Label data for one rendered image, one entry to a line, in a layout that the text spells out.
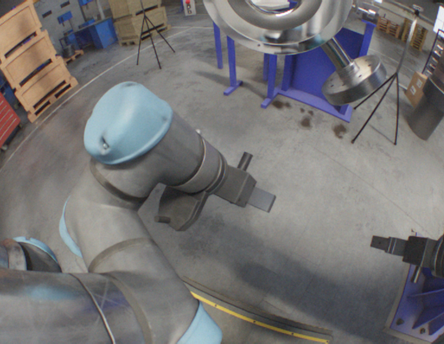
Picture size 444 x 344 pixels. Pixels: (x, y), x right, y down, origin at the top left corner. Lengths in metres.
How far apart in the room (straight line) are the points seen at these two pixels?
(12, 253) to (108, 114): 0.24
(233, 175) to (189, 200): 0.07
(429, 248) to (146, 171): 0.42
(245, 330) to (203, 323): 0.65
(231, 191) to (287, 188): 1.05
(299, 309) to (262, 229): 0.52
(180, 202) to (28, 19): 4.22
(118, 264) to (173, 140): 0.11
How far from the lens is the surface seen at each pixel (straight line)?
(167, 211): 0.28
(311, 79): 2.10
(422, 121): 2.63
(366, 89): 0.49
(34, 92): 4.24
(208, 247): 1.14
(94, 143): 0.16
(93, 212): 0.19
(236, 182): 0.27
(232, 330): 0.80
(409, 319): 1.62
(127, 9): 5.00
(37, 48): 4.21
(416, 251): 0.39
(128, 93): 0.16
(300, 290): 1.16
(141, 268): 0.15
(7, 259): 0.31
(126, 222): 0.18
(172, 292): 0.15
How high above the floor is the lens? 1.10
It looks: 55 degrees down
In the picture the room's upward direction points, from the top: 8 degrees counter-clockwise
